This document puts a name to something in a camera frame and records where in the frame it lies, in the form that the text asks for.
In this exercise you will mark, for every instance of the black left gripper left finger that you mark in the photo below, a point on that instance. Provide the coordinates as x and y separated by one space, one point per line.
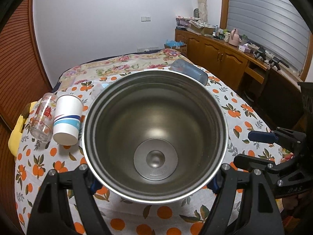
51 213

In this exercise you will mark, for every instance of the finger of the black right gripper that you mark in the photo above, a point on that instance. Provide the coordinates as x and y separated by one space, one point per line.
290 140
256 163

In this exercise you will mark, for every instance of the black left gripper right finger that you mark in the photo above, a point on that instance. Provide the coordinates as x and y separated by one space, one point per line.
258 213

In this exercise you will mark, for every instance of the pale green insulated cup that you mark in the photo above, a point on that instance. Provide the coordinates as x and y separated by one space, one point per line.
155 136

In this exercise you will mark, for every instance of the white paper cup blue stripes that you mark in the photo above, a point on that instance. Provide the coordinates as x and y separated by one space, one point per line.
67 119

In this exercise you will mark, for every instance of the blue translucent plastic cup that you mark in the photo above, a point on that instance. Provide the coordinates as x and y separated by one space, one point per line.
184 67

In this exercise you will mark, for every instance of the wooden sideboard cabinet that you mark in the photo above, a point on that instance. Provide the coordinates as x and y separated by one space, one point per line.
261 86

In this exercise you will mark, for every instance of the orange print tablecloth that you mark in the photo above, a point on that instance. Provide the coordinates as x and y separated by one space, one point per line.
35 159

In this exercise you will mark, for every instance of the yellow pillow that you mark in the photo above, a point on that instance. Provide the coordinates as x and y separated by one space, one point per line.
16 134

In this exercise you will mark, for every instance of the clear glass red print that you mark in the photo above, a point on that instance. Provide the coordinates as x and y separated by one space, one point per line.
42 123

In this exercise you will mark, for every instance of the pink kettle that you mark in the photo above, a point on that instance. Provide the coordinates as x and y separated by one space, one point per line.
234 38

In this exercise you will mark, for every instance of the floral bed quilt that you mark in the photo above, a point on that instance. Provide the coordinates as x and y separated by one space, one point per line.
118 65

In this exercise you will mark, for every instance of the grey window blind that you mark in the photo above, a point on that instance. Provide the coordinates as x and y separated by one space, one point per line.
274 24

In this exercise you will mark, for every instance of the frosted plastic bottle blue label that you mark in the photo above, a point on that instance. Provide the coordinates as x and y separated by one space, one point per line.
97 89

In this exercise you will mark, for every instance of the blue plastic bag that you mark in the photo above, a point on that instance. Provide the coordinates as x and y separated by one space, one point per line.
172 44

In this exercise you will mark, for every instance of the brown louvered wardrobe door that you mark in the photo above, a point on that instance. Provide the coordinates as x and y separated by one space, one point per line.
23 79

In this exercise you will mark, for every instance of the white wall switch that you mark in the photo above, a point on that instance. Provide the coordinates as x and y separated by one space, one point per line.
145 18

